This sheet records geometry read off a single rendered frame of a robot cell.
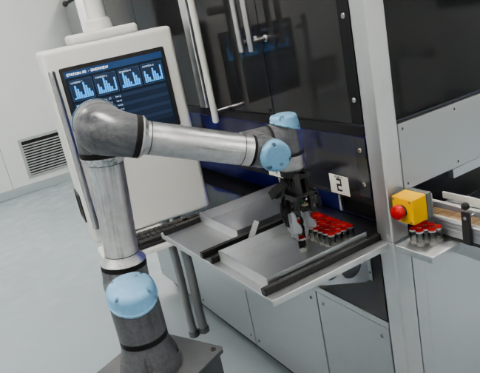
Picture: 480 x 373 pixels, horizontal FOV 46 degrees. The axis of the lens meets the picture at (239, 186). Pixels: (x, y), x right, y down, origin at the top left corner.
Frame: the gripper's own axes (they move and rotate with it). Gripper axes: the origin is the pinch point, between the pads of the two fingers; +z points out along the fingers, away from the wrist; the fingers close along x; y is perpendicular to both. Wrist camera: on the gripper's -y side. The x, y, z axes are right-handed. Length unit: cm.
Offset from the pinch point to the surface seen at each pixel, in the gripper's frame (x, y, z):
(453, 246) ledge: 26.5, 30.6, 5.5
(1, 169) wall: -20, -539, 58
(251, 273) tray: -19.2, 3.0, 3.2
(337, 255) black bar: 2.3, 13.1, 3.7
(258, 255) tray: -10.0, -8.2, 5.2
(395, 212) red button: 14.8, 23.4, -6.6
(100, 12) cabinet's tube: -11, -89, -71
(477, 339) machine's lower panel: 50, 17, 53
